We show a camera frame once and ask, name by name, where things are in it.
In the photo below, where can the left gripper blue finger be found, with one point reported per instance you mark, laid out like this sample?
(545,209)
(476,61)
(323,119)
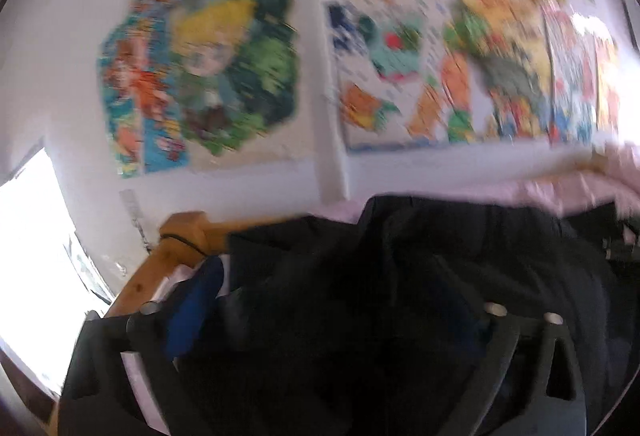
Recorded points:
(187,306)

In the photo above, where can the black puffer jacket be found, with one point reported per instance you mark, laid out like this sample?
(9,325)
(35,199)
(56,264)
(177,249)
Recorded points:
(376,327)

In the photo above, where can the pink bed sheet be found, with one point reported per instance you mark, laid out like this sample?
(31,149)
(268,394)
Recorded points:
(560,194)

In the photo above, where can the bright window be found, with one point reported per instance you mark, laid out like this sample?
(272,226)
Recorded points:
(49,284)

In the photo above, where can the pink pig drawing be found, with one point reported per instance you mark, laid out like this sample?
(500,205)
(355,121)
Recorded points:
(608,99)

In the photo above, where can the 2024 new year drawing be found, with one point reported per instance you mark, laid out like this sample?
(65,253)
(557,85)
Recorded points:
(573,75)

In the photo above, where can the yellow landscape drawing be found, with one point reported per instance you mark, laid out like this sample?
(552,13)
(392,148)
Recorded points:
(506,38)

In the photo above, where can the flying girl drawing lower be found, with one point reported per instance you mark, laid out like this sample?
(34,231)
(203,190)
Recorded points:
(142,115)

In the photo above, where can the blond boy drawing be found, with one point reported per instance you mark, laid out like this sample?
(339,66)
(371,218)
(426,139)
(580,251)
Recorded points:
(236,69)

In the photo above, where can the orange fruit drawing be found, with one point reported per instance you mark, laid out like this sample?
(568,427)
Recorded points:
(402,79)

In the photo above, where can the white wall switch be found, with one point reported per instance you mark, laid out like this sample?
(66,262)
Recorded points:
(132,206)

